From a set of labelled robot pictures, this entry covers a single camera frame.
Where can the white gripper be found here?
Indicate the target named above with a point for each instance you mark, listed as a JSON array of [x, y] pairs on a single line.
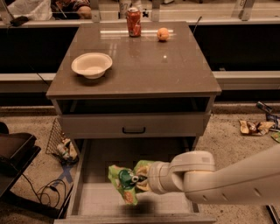
[[153, 177]]

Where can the green rice chip bag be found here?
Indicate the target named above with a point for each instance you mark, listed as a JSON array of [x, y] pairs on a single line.
[[125, 179]]

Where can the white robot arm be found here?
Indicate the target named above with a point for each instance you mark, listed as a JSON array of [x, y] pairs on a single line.
[[253, 180]]

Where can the open bottom grey drawer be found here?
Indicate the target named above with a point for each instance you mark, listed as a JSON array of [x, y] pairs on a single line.
[[94, 200]]

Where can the grey drawer cabinet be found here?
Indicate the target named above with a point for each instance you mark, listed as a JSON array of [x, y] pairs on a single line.
[[147, 76]]

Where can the white plastic bag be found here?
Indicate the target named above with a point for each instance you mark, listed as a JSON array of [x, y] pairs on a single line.
[[33, 9]]

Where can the crumpled wrappers in basket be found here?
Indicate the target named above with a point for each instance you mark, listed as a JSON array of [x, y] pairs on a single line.
[[67, 151]]

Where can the white paper bowl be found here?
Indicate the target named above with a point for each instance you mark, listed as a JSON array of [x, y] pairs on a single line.
[[92, 65]]

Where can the snack wrappers on floor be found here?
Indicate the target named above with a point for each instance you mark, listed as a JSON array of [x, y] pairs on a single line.
[[272, 123]]

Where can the black cart tray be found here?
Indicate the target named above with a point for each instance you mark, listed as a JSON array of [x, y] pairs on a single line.
[[17, 150]]

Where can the dark snack packet on floor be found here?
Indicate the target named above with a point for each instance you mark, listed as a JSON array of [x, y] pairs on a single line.
[[264, 107]]

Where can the black bar on floor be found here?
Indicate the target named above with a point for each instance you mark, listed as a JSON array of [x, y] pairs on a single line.
[[273, 214]]

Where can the orange fruit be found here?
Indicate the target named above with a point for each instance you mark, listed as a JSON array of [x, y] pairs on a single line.
[[162, 34]]

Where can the orange soda can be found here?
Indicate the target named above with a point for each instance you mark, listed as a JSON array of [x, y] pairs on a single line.
[[134, 21]]

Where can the white paper cup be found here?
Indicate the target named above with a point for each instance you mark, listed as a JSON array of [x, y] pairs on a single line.
[[123, 7]]

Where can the person in background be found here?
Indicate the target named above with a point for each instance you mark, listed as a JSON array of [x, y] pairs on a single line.
[[71, 9]]

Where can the black device on ledge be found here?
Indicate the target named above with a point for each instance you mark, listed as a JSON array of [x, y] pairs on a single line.
[[16, 22]]

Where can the closed grey drawer with handle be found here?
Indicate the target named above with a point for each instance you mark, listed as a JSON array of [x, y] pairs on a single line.
[[130, 125]]

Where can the wire mesh basket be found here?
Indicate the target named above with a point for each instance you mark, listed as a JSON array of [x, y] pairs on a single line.
[[56, 137]]

